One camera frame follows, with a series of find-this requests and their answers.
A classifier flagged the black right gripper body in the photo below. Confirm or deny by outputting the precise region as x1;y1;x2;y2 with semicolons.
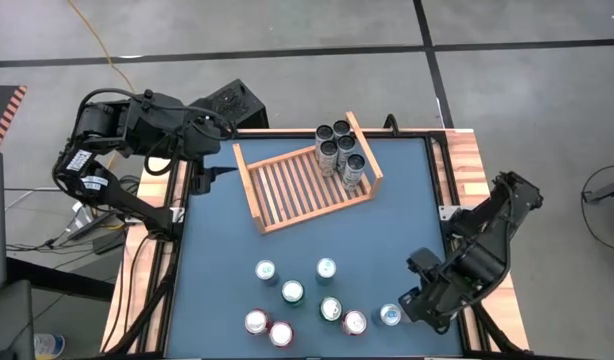
399;279;456;335

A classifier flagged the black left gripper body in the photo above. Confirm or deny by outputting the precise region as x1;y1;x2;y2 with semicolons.
191;158;217;195

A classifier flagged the blue silver Red Bull can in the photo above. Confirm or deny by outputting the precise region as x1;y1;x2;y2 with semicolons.
254;258;281;287
315;257;338;286
371;303;403;329

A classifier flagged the green Sprite can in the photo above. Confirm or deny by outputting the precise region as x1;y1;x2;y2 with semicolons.
280;279;306;307
318;296;344;324

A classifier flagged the wooden slatted shelf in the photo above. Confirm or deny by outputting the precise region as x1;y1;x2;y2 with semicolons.
231;110;385;235

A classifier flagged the black perforated computer case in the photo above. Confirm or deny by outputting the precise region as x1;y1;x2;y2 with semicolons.
189;78;270;130

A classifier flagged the red Coca-Cola can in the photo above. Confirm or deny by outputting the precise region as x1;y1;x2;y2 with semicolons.
341;309;369;337
268;321;295;349
243;308;272;336

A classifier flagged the black power adapter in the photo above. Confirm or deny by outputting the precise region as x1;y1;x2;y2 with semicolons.
91;230;127;255

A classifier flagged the black power strip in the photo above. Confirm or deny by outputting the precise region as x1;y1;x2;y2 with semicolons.
66;212;123;241

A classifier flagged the black floor bar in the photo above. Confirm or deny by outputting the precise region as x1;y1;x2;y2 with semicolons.
5;257;116;303

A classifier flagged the grey stand foot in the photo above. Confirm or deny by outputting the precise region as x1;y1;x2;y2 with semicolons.
581;177;614;205

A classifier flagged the white blue container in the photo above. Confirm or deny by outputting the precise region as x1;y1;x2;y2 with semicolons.
34;333;67;360

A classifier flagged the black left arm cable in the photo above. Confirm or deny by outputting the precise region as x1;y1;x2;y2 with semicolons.
143;89;234;176

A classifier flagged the white cable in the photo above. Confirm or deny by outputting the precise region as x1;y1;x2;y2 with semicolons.
4;187;91;226

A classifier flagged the yellow floor cable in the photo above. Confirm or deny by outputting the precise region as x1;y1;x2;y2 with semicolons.
66;0;136;94

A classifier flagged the black aluminium table frame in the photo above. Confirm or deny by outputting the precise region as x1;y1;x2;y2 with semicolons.
102;127;531;360

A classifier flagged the black floor cable loop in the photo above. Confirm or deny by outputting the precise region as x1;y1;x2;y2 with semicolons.
580;164;614;251

